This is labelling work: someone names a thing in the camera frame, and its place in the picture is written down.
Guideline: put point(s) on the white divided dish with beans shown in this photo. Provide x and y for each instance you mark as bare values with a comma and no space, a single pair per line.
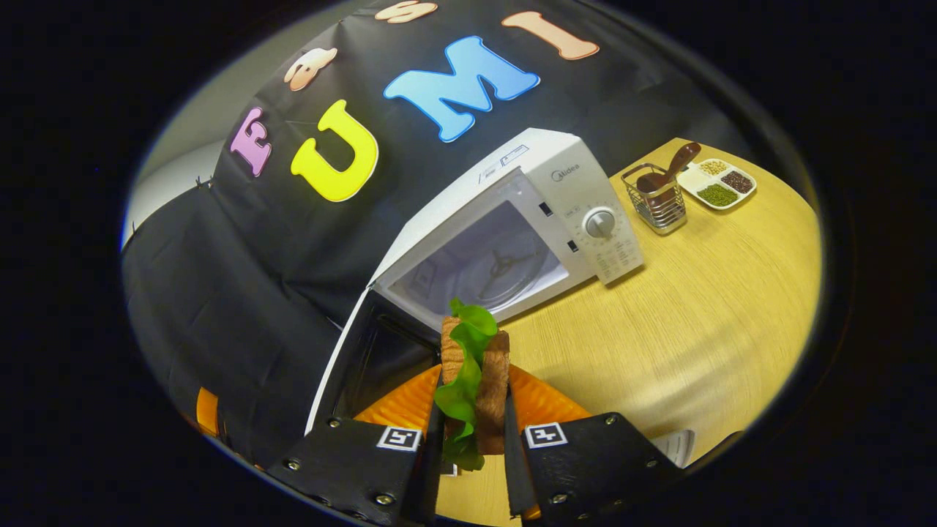
717,187

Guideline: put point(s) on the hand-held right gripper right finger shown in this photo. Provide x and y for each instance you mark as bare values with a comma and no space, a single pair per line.
516,476

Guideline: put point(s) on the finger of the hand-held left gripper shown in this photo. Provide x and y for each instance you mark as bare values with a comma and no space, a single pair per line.
207,411

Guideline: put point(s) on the white plate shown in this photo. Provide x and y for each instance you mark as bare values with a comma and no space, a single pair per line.
677,446

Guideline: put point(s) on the brown spoon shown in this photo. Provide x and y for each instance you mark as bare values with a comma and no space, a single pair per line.
677,162

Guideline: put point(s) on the lettuce sandwich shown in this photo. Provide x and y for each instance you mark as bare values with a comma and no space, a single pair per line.
494,380

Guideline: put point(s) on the white microwave oven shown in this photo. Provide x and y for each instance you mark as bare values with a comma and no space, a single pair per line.
578,197

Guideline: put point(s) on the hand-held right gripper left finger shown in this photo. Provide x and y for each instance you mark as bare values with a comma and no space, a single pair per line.
424,483

